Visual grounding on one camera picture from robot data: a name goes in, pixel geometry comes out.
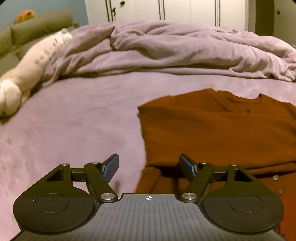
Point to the lilac fleece bed sheet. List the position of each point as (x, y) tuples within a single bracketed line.
[(81, 120)]

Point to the white plush toy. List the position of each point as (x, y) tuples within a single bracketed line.
[(17, 83)]

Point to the dark door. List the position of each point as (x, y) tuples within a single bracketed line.
[(264, 19)]

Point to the green padded headboard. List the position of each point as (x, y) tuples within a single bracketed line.
[(18, 38)]

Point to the crumpled lilac duvet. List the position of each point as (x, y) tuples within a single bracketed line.
[(171, 47)]

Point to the rust brown knit cardigan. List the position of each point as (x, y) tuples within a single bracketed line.
[(220, 128)]

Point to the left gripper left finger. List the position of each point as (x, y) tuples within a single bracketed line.
[(99, 175)]

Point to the white wardrobe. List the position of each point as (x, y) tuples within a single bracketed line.
[(230, 14)]

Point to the orange plush toy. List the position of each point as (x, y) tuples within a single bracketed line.
[(24, 16)]

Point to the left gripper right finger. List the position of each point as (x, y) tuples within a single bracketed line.
[(199, 176)]

